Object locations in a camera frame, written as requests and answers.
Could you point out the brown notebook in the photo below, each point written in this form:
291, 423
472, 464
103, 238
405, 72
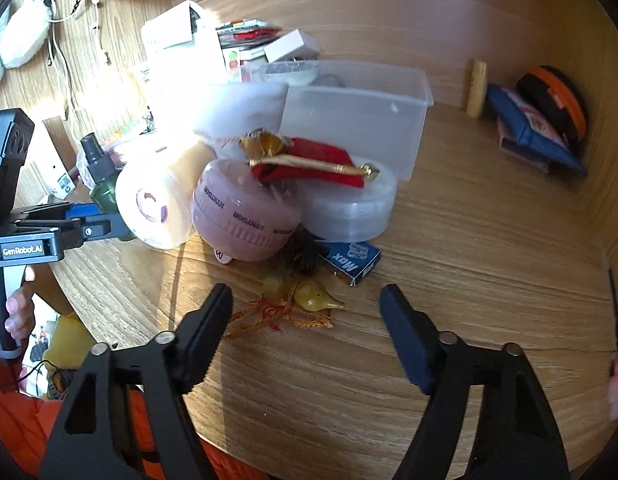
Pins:
521, 152

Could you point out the pale yellow block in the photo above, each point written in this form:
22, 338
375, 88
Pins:
476, 90

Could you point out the blue pouch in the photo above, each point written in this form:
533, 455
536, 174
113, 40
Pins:
509, 120

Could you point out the small white box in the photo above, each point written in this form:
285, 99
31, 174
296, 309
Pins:
289, 45

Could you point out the yellow cloth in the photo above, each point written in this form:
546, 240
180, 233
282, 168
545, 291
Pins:
71, 340

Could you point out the dark fuzzy thing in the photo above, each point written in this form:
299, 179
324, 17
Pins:
299, 255

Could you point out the pink round container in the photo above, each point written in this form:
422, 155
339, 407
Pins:
244, 210

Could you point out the thin black stick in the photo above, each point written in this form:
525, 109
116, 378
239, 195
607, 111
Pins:
614, 320

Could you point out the white charger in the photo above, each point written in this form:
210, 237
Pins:
54, 160

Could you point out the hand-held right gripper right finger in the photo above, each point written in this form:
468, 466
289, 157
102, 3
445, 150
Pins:
409, 345

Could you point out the orange jacket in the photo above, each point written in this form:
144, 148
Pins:
24, 410

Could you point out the black and orange case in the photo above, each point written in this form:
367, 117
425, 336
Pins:
554, 100

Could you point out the small blue box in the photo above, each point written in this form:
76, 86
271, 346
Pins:
351, 260

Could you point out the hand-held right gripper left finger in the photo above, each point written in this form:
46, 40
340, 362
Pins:
209, 330

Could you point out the white plush cloth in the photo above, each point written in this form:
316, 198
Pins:
239, 110

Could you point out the small white tag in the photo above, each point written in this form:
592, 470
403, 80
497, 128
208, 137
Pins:
222, 256

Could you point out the yellow gourd pendant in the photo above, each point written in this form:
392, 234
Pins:
314, 301

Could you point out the red pouch with gold trim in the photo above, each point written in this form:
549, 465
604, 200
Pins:
314, 160

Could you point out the card with coloured dots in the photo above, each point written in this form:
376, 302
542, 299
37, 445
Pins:
233, 65

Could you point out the pink printed packet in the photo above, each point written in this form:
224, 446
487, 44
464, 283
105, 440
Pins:
536, 117

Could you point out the wooden desktop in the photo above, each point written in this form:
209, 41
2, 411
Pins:
464, 260

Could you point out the grey cloth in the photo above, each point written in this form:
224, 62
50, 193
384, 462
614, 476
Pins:
329, 81

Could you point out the person's left hand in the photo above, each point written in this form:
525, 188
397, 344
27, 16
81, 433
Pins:
20, 312

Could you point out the cream tape roll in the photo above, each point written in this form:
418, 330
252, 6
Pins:
159, 185

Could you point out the clear plastic storage box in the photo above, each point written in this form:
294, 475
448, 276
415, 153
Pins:
349, 125

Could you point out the green spray bottle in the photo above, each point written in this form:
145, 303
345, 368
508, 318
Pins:
101, 180

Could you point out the large white box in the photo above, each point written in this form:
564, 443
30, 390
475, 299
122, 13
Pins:
179, 30

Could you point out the clear round container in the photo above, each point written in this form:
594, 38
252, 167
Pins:
349, 215

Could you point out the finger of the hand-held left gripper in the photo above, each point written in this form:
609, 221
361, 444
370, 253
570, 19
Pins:
104, 231
96, 212

